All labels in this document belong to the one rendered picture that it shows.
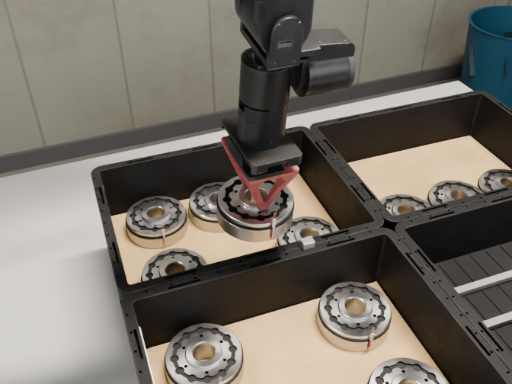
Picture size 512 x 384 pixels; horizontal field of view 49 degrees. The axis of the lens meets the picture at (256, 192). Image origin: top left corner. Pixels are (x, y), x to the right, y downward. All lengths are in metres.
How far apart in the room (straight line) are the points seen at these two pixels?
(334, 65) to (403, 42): 2.50
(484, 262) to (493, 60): 1.87
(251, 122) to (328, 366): 0.35
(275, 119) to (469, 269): 0.47
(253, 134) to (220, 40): 2.00
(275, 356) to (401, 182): 0.47
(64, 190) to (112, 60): 1.27
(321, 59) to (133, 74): 1.99
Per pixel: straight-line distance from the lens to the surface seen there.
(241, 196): 0.74
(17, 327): 1.08
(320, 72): 0.63
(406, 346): 0.84
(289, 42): 0.57
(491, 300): 0.94
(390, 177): 1.12
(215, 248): 0.94
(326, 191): 1.00
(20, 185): 1.39
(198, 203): 0.98
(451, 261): 0.98
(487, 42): 2.76
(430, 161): 1.19
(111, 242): 0.83
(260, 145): 0.65
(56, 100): 2.59
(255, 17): 0.56
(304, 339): 0.82
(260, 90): 0.61
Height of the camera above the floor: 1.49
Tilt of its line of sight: 39 degrees down
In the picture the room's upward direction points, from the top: straight up
